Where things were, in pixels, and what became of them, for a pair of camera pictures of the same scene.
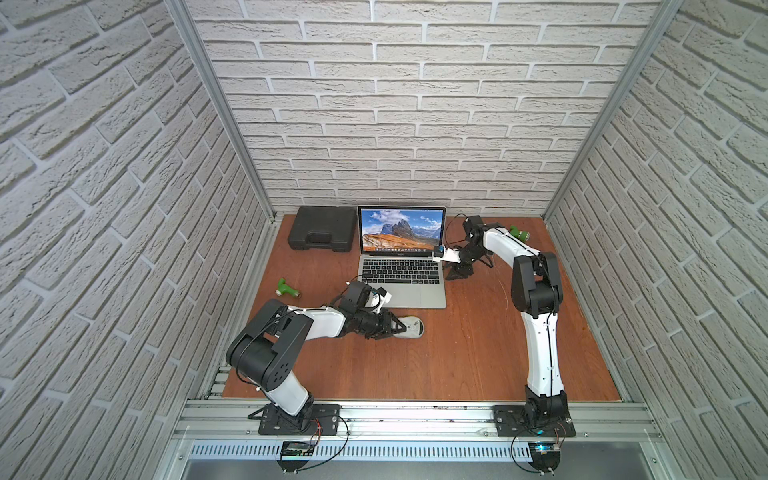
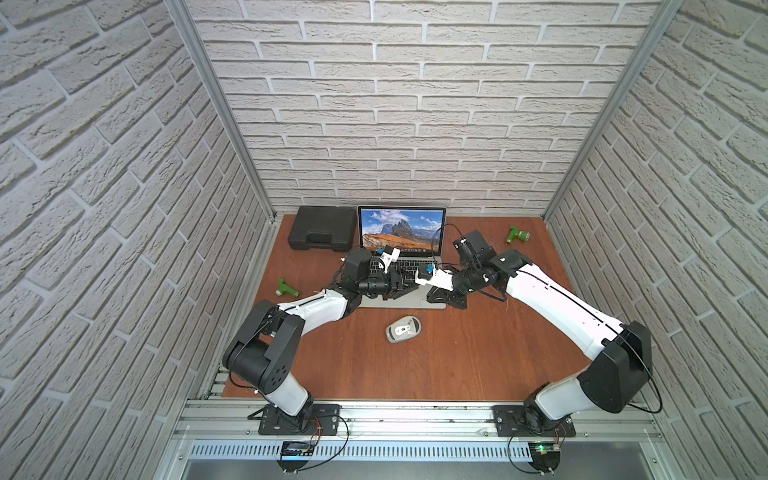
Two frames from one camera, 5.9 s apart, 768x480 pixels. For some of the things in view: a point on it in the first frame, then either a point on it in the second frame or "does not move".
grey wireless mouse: [414, 327] does not move
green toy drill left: [284, 288] does not move
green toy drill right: [523, 235] does not move
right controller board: [545, 456] does not move
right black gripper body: [469, 254] -> [464, 284]
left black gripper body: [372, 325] -> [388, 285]
